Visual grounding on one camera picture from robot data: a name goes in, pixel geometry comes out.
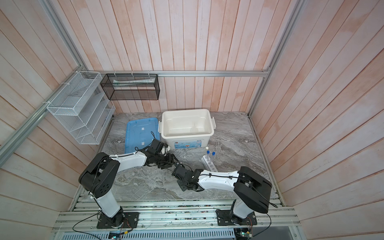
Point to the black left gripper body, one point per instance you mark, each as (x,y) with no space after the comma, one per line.
(163,161)

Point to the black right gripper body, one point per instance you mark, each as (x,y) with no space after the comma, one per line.
(183,185)

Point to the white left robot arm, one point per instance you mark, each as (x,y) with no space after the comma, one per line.
(102,173)

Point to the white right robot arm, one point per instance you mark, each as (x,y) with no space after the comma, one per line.
(253,191)

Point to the white test tube rack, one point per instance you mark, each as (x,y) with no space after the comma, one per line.
(208,164)

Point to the white plastic storage bin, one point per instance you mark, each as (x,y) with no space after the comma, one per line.
(174,128)

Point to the blue plastic bin lid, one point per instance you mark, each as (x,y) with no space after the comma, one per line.
(140,134)

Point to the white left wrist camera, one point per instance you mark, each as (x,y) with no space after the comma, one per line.
(165,149)

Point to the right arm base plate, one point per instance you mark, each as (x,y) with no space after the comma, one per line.
(228,218)

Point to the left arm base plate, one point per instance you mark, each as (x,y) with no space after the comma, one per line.
(120,220)

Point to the black wire mesh basket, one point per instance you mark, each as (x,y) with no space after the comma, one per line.
(136,87)

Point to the white wire mesh shelf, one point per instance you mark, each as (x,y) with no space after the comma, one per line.
(82,108)

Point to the aluminium frame rail back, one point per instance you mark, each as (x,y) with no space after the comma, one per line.
(184,73)

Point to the aluminium frame rail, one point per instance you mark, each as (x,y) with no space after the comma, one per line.
(184,73)
(14,141)

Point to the aluminium frame rail left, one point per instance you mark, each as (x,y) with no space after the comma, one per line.
(14,141)

